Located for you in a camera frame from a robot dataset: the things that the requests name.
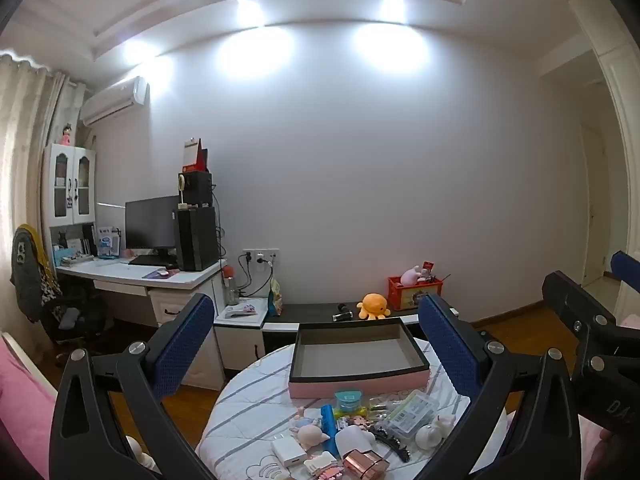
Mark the white glass-door cabinet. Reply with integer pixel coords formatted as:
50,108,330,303
42,142,98,261

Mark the red printed crate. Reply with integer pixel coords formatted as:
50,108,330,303
387,275,444,312

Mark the grey and yellow jacket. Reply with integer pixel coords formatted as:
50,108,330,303
11,225,63,323

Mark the white door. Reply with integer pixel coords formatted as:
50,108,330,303
580,80,613,288

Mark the white desk with drawers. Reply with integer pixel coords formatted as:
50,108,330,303
55,255,228,391

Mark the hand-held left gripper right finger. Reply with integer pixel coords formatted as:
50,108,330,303
417,292,583,480

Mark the orange octopus plush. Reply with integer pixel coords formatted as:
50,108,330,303
356,292,391,321

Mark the pink blanket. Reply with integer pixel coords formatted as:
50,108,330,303
0,332,61,480

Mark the white plastic container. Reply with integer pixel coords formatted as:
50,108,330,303
334,430,376,458

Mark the person's right hand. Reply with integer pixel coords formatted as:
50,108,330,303
586,430,623,480

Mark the black computer tower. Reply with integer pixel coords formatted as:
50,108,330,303
173,206,221,272

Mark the white air conditioner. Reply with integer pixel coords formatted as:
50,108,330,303
80,76,150,127

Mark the black speaker box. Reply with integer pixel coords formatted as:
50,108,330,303
177,171,213,208

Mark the patterned brown-hair doll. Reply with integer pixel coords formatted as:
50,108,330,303
345,407,371,431

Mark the blue and yellow snack bag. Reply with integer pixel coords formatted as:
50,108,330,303
266,278,285,317

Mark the black and white low bench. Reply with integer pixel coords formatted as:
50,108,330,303
262,302,481,356

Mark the black power cable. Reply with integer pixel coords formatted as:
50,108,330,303
237,255,276,298

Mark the rose gold box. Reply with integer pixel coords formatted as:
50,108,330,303
342,449,390,480

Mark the white wall socket strip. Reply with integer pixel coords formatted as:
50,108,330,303
242,248,281,264

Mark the blue and white box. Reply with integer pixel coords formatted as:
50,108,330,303
96,227,122,258

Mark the red desk calendar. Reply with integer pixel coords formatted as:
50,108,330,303
181,137,210,173

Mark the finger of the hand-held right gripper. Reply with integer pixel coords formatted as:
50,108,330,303
541,270,640,382
611,250,640,293

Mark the clear bottle orange cap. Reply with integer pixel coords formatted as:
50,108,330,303
223,266,241,307

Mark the white nightstand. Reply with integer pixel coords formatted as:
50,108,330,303
212,297,273,391

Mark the white round figurine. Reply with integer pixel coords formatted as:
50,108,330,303
416,415,456,450

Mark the pink big-head doll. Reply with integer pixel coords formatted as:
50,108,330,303
292,422,331,453

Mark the beige curtain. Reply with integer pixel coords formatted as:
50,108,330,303
0,50,68,341

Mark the pink box with black inside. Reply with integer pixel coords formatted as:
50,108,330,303
288,316,431,401

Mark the clear plastic box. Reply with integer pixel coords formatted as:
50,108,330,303
387,391,437,446

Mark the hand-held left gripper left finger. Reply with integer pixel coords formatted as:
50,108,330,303
48,292,221,480

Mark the black hair clip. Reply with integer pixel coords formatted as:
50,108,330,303
370,425,412,462

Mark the white door frame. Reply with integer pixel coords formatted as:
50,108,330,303
567,0,640,318

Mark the black computer monitor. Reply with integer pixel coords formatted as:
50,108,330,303
125,195,180,256

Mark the small pink and white toy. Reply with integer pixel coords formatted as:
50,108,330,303
305,455,346,480

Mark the black office chair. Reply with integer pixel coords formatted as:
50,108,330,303
37,280,108,346

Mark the white charger block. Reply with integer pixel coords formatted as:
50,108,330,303
271,439,308,470

